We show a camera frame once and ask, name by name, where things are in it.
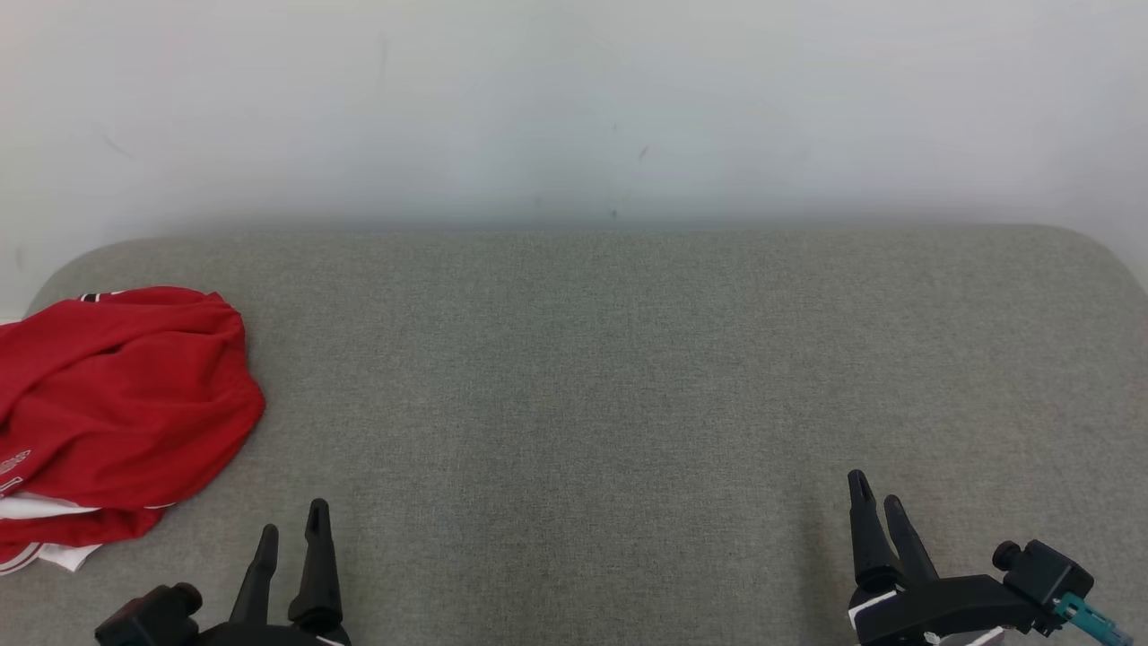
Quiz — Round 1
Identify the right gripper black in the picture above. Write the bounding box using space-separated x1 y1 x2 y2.
847 468 1052 646

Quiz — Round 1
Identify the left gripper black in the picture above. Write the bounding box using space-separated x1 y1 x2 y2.
188 498 352 646

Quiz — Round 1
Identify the red basketball shorts white trim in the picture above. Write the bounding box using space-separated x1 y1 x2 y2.
0 286 267 539

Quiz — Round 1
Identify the right camera teal plug cable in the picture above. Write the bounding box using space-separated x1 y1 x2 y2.
1054 594 1133 646

